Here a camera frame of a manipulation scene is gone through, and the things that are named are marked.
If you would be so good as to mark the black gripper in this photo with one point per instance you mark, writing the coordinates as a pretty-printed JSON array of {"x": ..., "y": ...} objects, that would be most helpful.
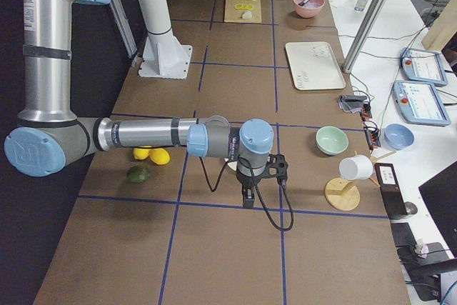
[{"x": 245, "y": 180}]

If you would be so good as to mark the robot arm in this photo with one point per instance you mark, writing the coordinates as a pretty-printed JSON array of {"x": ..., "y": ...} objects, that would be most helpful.
[{"x": 50, "y": 136}]

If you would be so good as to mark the cream bear tray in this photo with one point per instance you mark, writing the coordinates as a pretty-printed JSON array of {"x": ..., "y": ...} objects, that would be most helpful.
[{"x": 314, "y": 66}]

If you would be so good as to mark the white steamed bun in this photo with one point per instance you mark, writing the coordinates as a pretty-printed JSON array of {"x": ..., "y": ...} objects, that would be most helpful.
[{"x": 247, "y": 15}]

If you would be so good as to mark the wooden mug stand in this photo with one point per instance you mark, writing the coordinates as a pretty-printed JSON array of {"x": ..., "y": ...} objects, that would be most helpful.
[{"x": 343, "y": 194}]

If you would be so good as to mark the yellow lemon right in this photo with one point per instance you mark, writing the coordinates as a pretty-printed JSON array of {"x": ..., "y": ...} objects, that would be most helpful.
[{"x": 159, "y": 156}]

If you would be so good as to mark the yellow lemon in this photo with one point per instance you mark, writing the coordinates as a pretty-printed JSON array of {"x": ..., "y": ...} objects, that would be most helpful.
[
  {"x": 159, "y": 156},
  {"x": 141, "y": 153}
]

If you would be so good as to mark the green bowl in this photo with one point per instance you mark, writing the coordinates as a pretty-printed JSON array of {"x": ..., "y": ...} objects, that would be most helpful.
[{"x": 331, "y": 140}]

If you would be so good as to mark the green avocado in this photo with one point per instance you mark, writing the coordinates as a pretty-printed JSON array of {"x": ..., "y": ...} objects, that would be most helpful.
[{"x": 138, "y": 174}]

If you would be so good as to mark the white mug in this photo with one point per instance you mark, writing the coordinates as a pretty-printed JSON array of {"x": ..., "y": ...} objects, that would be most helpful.
[{"x": 358, "y": 167}]

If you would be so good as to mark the yellow lemon left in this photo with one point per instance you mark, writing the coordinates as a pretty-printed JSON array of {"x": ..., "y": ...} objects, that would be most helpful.
[{"x": 141, "y": 153}]

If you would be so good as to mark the orange power strip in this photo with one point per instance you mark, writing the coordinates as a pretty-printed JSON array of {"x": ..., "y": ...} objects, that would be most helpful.
[{"x": 371, "y": 129}]

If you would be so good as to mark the folded grey cloth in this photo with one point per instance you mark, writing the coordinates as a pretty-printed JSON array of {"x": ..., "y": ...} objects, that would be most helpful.
[{"x": 352, "y": 103}]

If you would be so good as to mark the black box with label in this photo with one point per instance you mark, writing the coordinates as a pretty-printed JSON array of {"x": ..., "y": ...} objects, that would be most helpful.
[{"x": 390, "y": 191}]

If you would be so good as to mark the blue bowl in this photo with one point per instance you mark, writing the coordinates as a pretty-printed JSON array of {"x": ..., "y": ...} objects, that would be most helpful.
[{"x": 398, "y": 136}]

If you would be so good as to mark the wooden cutting board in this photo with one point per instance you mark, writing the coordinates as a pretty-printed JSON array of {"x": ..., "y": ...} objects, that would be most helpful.
[{"x": 234, "y": 9}]

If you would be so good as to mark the black monitor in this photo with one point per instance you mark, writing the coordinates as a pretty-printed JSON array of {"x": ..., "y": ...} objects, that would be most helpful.
[{"x": 439, "y": 196}]

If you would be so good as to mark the teach pendant near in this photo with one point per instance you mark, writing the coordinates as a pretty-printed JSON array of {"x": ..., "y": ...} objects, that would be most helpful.
[{"x": 419, "y": 103}]

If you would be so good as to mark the teach pendant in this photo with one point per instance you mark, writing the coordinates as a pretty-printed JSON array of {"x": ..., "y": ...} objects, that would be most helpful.
[
  {"x": 423, "y": 65},
  {"x": 419, "y": 103}
]

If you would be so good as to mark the pink bowl with ice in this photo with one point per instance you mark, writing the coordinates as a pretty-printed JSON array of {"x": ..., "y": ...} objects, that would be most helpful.
[{"x": 310, "y": 9}]

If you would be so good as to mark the teach pendant far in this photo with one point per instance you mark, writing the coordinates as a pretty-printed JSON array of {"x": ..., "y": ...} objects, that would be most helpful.
[{"x": 423, "y": 65}]

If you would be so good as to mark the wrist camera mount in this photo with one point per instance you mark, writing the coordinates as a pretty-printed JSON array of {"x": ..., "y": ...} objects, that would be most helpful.
[{"x": 277, "y": 168}]

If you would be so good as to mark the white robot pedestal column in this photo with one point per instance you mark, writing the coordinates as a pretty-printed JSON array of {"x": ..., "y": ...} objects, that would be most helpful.
[{"x": 163, "y": 55}]

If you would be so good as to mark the aluminium frame post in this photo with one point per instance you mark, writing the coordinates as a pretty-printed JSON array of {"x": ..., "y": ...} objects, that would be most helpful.
[{"x": 364, "y": 30}]

